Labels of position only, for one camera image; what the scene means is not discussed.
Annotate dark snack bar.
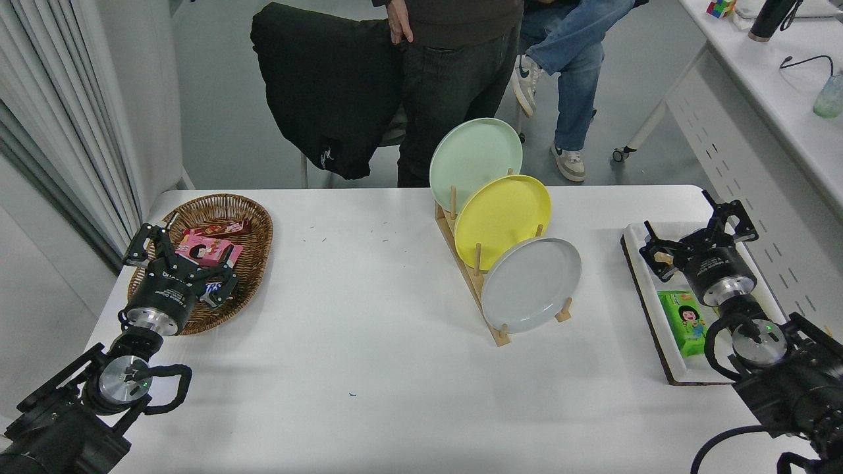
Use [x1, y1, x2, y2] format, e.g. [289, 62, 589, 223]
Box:
[198, 280, 239, 310]

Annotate black bottle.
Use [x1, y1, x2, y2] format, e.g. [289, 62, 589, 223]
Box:
[748, 0, 801, 43]

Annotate seated person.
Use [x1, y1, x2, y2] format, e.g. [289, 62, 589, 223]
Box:
[510, 0, 649, 183]

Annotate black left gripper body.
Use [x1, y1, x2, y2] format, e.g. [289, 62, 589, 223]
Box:
[126, 259, 200, 325]

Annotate wooden plate rack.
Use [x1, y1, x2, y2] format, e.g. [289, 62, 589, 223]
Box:
[435, 168, 572, 348]

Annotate white pleated curtain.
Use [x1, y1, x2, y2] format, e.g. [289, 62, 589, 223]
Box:
[0, 0, 142, 271]

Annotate red snack bar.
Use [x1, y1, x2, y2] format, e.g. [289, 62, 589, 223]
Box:
[182, 221, 253, 239]

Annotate yellow plate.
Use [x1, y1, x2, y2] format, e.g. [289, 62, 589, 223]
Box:
[454, 174, 552, 271]

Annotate white rectangular tray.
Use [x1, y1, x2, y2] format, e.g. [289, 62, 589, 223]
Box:
[620, 221, 791, 386]

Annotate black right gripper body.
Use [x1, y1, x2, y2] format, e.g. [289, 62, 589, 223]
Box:
[678, 245, 751, 296]

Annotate grey plate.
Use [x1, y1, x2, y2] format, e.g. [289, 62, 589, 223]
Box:
[481, 237, 582, 334]

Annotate black cable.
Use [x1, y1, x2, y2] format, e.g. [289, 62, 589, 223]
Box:
[780, 55, 835, 76]

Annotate standing person's hand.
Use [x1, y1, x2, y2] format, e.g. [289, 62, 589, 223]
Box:
[387, 0, 414, 45]

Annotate brown wicker basket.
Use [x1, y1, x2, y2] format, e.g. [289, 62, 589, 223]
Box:
[127, 193, 274, 336]

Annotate black jacket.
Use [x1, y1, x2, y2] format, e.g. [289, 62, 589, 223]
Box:
[250, 2, 406, 180]

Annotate green translucent cup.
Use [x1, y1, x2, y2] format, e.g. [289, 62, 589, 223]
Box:
[813, 74, 843, 120]

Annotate standing person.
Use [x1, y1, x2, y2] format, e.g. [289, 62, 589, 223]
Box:
[372, 0, 524, 188]

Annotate pale green plate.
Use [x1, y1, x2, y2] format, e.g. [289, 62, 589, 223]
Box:
[429, 118, 524, 213]

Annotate green snack packet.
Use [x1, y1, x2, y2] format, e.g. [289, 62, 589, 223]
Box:
[657, 290, 709, 357]

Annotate pink snack box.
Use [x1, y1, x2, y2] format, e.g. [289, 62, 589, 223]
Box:
[175, 234, 243, 267]

